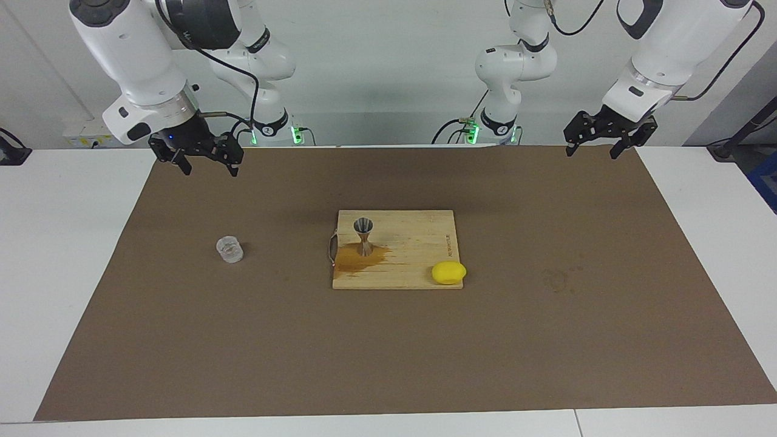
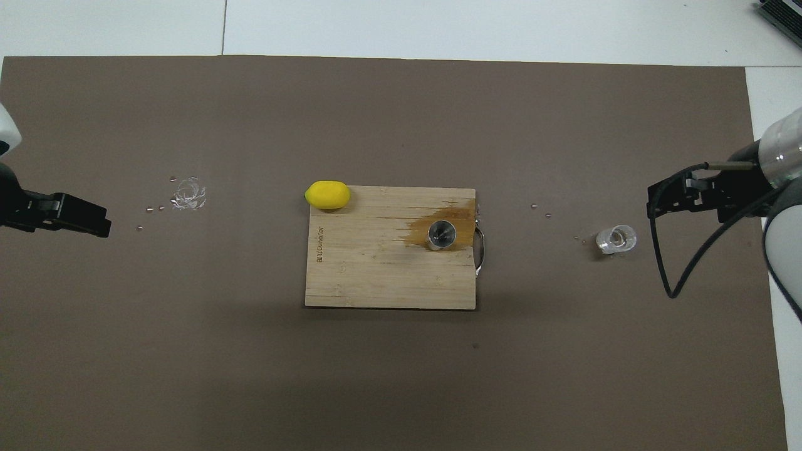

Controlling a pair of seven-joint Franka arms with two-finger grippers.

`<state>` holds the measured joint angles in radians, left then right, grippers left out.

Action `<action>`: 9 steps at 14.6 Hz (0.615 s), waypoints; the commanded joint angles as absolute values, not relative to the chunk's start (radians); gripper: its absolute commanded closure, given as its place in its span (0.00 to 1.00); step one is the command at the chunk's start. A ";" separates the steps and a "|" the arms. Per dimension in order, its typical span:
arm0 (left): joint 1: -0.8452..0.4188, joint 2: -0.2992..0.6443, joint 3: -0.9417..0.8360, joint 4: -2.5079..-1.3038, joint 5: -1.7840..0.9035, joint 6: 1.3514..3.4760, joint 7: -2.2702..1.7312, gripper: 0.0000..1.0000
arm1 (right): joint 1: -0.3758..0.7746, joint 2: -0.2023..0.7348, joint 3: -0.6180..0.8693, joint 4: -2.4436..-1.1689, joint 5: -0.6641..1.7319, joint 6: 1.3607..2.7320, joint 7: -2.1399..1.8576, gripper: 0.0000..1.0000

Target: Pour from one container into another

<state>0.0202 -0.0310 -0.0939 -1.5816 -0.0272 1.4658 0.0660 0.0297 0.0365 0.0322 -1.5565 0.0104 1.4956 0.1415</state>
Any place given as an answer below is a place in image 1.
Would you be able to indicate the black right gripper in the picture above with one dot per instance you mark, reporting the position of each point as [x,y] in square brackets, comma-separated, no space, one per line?
[188,136]

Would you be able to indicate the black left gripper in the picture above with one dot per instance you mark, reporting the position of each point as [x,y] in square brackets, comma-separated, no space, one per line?
[622,120]

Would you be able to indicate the small clear glass cup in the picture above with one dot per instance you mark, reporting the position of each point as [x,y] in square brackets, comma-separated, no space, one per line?
[230,250]

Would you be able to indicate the metal double jigger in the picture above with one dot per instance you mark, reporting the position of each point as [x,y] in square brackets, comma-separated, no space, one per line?
[364,227]

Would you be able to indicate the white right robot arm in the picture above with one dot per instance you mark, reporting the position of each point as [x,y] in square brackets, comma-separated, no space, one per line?
[133,54]

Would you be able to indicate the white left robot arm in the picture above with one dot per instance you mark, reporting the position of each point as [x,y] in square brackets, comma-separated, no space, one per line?
[516,60]

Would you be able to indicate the black stand leg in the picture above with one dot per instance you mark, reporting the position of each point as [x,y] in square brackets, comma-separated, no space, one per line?
[725,149]

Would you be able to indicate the blue crate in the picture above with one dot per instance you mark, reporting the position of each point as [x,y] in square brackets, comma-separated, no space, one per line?
[766,179]

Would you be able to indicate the brown table mat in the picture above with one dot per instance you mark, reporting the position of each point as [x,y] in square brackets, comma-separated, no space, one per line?
[243,340]

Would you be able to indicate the yellow lemon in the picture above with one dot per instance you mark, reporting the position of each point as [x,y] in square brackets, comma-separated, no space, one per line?
[448,272]

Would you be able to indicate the wooden cutting board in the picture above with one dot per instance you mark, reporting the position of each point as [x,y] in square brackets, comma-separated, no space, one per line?
[413,243]

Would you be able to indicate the white wall outlet box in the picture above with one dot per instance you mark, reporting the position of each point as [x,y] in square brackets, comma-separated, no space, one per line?
[82,133]

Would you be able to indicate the black clamp mount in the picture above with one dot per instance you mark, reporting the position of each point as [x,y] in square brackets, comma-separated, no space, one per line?
[12,155]

